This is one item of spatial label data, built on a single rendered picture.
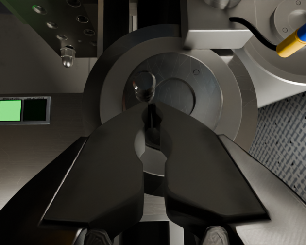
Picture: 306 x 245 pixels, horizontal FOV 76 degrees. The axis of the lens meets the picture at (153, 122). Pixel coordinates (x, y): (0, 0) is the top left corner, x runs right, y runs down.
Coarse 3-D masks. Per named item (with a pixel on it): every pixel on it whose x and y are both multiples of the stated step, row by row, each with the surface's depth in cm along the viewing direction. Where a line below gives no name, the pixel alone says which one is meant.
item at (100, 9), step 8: (104, 0) 19; (112, 0) 23; (120, 0) 30; (104, 8) 18; (112, 8) 23; (120, 8) 30; (104, 16) 18; (112, 16) 23; (120, 16) 30; (104, 24) 18; (112, 24) 22; (120, 24) 29; (128, 24) 41; (104, 32) 18; (112, 32) 22; (120, 32) 29; (128, 32) 41; (104, 40) 18; (112, 40) 22; (104, 48) 18
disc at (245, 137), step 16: (144, 32) 17; (160, 32) 17; (176, 32) 17; (112, 48) 17; (128, 48) 17; (96, 64) 17; (112, 64) 17; (240, 64) 17; (96, 80) 17; (240, 80) 17; (96, 96) 16; (96, 112) 16; (256, 112) 16; (96, 128) 16; (240, 128) 16; (240, 144) 16; (144, 176) 16; (160, 176) 16; (144, 192) 16; (160, 192) 15
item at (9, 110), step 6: (0, 102) 49; (6, 102) 49; (12, 102) 49; (18, 102) 49; (0, 108) 48; (6, 108) 48; (12, 108) 48; (18, 108) 48; (0, 114) 48; (6, 114) 48; (12, 114) 48; (18, 114) 48; (0, 120) 48; (6, 120) 48; (12, 120) 48; (18, 120) 48
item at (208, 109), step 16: (144, 64) 15; (160, 64) 15; (176, 64) 15; (192, 64) 15; (128, 80) 15; (160, 80) 15; (176, 80) 15; (192, 80) 15; (208, 80) 15; (128, 96) 14; (160, 96) 14; (176, 96) 14; (192, 96) 15; (208, 96) 14; (192, 112) 14; (208, 112) 14
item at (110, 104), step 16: (144, 48) 16; (160, 48) 16; (176, 48) 16; (128, 64) 16; (208, 64) 16; (224, 64) 16; (112, 80) 16; (224, 80) 16; (112, 96) 16; (224, 96) 16; (240, 96) 16; (112, 112) 16; (224, 112) 16; (240, 112) 16; (224, 128) 15; (144, 160) 15; (160, 160) 15
